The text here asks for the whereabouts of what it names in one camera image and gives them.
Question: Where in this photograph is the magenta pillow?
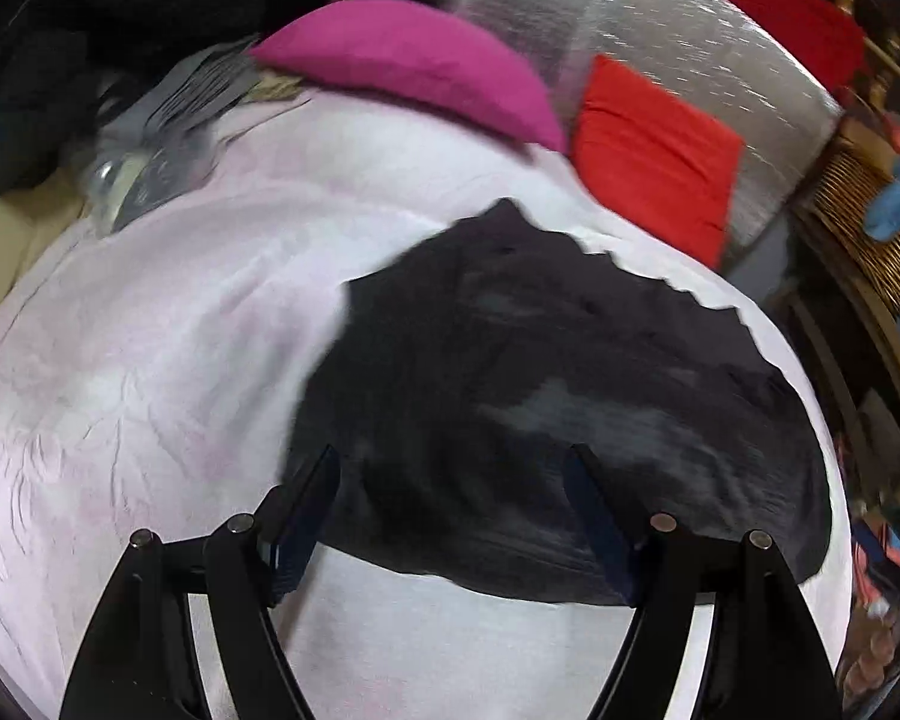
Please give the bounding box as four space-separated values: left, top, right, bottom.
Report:
250 0 567 153

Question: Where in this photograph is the black quilted jacket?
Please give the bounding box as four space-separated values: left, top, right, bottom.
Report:
286 200 832 605

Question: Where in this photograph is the pale pink bed blanket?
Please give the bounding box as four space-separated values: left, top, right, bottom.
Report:
0 91 852 718

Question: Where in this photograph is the dark clothes pile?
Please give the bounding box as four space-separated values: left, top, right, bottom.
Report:
0 0 247 195

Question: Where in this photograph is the red cushion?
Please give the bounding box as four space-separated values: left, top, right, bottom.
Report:
571 55 745 268

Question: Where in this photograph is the wicker rattan shelf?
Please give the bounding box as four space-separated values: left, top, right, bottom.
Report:
787 13 900 467

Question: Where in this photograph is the grey folded garment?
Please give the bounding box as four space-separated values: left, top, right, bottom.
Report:
97 34 268 235

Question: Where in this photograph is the blue cloth on shelf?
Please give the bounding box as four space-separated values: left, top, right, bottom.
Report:
863 154 900 242

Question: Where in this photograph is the clear plastic bag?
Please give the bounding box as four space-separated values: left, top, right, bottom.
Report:
79 138 217 238

